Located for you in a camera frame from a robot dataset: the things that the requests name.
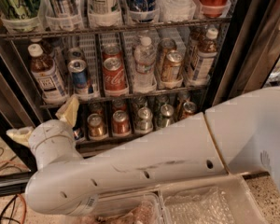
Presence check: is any red coca-cola can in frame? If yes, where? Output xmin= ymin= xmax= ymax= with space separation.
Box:
xmin=103 ymin=57 xmax=128 ymax=97
xmin=102 ymin=44 xmax=122 ymax=60

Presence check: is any blue can rear middle shelf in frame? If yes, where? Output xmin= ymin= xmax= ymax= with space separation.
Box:
xmin=67 ymin=47 xmax=85 ymax=62

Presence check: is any top wire shelf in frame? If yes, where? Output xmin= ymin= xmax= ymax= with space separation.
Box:
xmin=0 ymin=17 xmax=231 ymax=40

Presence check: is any blue pepsi can bottom shelf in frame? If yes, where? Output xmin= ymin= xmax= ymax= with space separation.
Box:
xmin=73 ymin=126 xmax=85 ymax=141

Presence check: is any wire shelf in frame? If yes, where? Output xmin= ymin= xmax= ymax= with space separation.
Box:
xmin=39 ymin=86 xmax=207 ymax=109
xmin=0 ymin=17 xmax=231 ymax=40

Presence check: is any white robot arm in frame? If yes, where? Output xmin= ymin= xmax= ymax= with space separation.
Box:
xmin=7 ymin=86 xmax=280 ymax=216

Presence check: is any gold can shelf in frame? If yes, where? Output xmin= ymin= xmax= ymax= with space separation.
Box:
xmin=157 ymin=37 xmax=176 ymax=71
xmin=87 ymin=113 xmax=107 ymax=140
xmin=177 ymin=101 xmax=197 ymax=120
xmin=161 ymin=50 xmax=183 ymax=89

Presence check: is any clear plastic bin right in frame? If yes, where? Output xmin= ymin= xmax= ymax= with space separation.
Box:
xmin=159 ymin=175 xmax=268 ymax=224

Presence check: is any red coca-cola can front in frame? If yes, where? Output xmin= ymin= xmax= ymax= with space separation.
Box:
xmin=103 ymin=57 xmax=128 ymax=97

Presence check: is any pepsi bottle top shelf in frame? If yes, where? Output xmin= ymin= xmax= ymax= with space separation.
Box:
xmin=126 ymin=0 xmax=156 ymax=22

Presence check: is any orange cable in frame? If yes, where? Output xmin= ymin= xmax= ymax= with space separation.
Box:
xmin=0 ymin=160 xmax=30 ymax=224

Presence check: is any blue pepsi can shelf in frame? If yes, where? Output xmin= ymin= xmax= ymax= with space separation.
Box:
xmin=68 ymin=59 xmax=93 ymax=100
xmin=73 ymin=126 xmax=85 ymax=141

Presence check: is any gold can middle shelf front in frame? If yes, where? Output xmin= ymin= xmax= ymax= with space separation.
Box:
xmin=161 ymin=50 xmax=183 ymax=89

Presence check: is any clear plastic bin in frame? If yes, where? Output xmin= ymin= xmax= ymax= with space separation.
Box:
xmin=159 ymin=175 xmax=268 ymax=224
xmin=60 ymin=192 xmax=164 ymax=224

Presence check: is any right fridge door frame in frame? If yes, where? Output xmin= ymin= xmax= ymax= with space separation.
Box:
xmin=203 ymin=0 xmax=280 ymax=109

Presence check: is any middle wire shelf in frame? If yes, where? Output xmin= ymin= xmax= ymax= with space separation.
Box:
xmin=39 ymin=86 xmax=207 ymax=109

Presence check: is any tea bottle white cap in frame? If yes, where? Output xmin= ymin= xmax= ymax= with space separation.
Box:
xmin=189 ymin=27 xmax=218 ymax=84
xmin=28 ymin=44 xmax=68 ymax=104

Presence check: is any clear water bottle top shelf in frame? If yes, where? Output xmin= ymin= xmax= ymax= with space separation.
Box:
xmin=157 ymin=0 xmax=196 ymax=22

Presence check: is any gold can bottom shelf left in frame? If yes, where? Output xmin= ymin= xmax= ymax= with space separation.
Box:
xmin=87 ymin=113 xmax=107 ymax=140

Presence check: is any clear plastic bin left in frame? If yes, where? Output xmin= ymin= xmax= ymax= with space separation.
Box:
xmin=60 ymin=192 xmax=164 ymax=224

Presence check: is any red can bottom shelf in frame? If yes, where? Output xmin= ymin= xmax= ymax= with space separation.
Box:
xmin=112 ymin=110 xmax=131 ymax=136

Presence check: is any gold can bottom shelf right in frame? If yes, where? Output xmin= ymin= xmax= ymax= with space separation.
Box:
xmin=177 ymin=101 xmax=197 ymax=120

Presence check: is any blue pepsi can middle shelf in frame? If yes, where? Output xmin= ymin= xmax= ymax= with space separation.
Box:
xmin=68 ymin=59 xmax=93 ymax=100

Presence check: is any silver can top shelf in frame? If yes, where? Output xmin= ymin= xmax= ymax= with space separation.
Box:
xmin=46 ymin=0 xmax=84 ymax=32

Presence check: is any red coca-cola can rear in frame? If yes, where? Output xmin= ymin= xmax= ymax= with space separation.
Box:
xmin=102 ymin=44 xmax=122 ymax=60

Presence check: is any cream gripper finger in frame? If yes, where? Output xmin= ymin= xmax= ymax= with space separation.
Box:
xmin=55 ymin=94 xmax=79 ymax=127
xmin=7 ymin=127 xmax=34 ymax=147

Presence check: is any black cable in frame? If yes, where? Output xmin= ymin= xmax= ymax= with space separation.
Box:
xmin=0 ymin=133 xmax=20 ymax=224

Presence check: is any gold can middle shelf rear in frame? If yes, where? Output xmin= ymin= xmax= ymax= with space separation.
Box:
xmin=157 ymin=37 xmax=176 ymax=71

